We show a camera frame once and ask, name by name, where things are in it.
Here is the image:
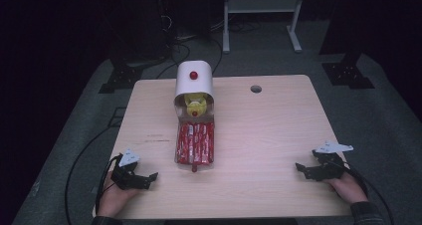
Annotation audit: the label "black floor cables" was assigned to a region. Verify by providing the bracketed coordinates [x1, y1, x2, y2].
[154, 15, 224, 81]

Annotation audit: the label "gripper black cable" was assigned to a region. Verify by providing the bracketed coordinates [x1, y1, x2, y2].
[95, 153, 123, 217]
[343, 164, 396, 225]

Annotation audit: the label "person's left hand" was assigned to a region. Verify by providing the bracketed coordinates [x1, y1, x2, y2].
[97, 179, 141, 218]

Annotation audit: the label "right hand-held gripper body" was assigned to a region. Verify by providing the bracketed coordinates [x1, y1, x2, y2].
[310, 140, 354, 182]

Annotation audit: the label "black stand base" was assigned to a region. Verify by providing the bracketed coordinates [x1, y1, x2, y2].
[98, 63, 144, 95]
[320, 51, 376, 91]

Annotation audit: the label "long black floor cable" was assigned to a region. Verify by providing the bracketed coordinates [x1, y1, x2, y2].
[64, 126, 115, 225]

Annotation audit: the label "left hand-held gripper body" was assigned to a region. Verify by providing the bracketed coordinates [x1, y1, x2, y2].
[110, 147, 151, 191]

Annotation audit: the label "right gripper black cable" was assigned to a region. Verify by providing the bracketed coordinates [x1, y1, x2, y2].
[343, 164, 396, 225]

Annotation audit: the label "row of red snack packets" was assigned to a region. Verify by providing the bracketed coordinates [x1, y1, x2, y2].
[176, 121, 215, 165]

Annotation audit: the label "person's right hand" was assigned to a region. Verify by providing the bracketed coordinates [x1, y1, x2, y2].
[322, 171, 369, 205]

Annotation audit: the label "yellow plastic toy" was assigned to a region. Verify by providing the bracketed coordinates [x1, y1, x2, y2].
[183, 92, 209, 117]

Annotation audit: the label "white metal stand frame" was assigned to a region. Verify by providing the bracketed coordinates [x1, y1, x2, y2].
[222, 0, 307, 55]

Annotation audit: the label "cardboard drawer with red knob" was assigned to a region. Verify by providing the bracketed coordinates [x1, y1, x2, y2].
[174, 114, 216, 173]

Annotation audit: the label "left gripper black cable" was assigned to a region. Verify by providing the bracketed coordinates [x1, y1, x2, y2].
[95, 153, 123, 217]

